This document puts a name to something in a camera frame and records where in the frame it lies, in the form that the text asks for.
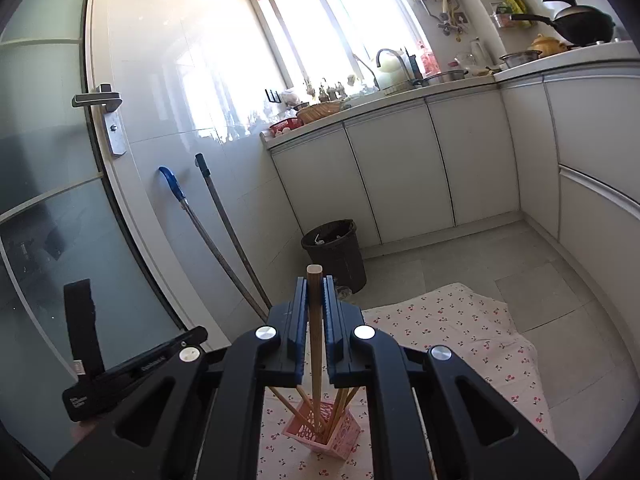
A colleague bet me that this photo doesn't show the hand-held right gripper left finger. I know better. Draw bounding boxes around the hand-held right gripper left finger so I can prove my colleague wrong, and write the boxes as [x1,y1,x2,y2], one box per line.
[50,275,311,480]

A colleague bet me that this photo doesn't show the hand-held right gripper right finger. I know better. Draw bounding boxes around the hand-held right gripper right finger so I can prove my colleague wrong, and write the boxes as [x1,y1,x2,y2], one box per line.
[322,274,581,480]

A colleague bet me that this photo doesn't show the single round-tipped bamboo chopstick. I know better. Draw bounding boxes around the single round-tipped bamboo chopstick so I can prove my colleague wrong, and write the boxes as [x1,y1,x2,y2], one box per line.
[306,264,326,443]

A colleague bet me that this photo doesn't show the bundle of wooden chopsticks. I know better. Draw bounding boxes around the bundle of wooden chopsticks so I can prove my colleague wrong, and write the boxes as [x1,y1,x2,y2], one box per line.
[270,385,361,443]

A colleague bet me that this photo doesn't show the pink perforated utensil basket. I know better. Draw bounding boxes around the pink perforated utensil basket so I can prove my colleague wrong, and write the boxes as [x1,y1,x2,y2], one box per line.
[281,399,362,461]

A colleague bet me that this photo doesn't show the dark brown trash bin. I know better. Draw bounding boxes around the dark brown trash bin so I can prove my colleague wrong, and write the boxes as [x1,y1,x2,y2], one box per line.
[301,219,367,295]

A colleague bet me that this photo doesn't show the cherry print tablecloth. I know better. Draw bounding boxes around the cherry print tablecloth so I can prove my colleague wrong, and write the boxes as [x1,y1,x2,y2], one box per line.
[257,282,556,480]

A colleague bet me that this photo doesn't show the white cabinet with doors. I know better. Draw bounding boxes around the white cabinet with doors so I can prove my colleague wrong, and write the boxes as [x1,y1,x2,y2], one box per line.
[267,85,523,248]

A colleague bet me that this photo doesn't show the frosted glass door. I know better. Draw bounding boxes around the frosted glass door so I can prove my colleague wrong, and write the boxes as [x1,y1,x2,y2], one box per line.
[0,0,201,461]

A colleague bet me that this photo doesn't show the wicker basket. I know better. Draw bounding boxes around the wicker basket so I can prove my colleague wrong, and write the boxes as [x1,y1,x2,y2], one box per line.
[296,101,343,125]

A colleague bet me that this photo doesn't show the pale round jug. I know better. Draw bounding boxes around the pale round jug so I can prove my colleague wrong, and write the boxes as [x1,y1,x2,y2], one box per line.
[377,55,411,91]

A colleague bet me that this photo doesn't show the steel basin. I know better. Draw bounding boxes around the steel basin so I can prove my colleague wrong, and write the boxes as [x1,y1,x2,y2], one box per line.
[422,71,468,86]

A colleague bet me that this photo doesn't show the curved metal faucet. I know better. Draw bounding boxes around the curved metal faucet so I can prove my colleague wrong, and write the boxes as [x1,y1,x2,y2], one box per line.
[375,48,415,92]

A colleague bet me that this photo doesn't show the pink bottle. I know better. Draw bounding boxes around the pink bottle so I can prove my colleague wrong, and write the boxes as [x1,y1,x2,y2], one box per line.
[419,42,441,75]

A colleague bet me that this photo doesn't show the kitchen window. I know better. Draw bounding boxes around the kitchen window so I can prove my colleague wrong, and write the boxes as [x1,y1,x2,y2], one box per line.
[257,0,436,91]

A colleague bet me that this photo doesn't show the small steel pot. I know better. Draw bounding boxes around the small steel pot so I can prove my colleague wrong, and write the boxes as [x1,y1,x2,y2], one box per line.
[500,50,543,69]

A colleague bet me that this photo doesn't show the water heater pipes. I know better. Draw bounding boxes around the water heater pipes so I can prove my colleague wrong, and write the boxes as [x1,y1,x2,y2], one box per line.
[425,0,471,43]

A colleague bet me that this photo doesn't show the white cabinet with drawers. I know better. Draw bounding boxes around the white cabinet with drawers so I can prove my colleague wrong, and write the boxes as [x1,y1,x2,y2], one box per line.
[500,55,640,341]

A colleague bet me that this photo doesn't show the yellow clay pot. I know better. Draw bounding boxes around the yellow clay pot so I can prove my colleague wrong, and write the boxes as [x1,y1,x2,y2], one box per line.
[531,34,568,56]

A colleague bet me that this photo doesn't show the white kitchen countertop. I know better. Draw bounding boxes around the white kitchen countertop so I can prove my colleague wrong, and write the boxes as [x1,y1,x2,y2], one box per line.
[260,40,640,148]

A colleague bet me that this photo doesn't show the black wok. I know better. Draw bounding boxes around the black wok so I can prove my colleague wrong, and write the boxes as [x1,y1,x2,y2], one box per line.
[510,0,617,47]

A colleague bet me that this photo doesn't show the black-handled mop pole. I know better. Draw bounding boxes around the black-handled mop pole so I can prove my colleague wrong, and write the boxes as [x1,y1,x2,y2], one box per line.
[195,153,273,313]

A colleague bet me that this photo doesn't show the blue-handled mop pole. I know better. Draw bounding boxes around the blue-handled mop pole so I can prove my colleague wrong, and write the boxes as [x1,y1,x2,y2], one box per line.
[158,166,268,321]

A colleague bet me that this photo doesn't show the metal door handle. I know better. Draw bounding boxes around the metal door handle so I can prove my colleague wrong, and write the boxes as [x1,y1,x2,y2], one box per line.
[71,84,127,157]

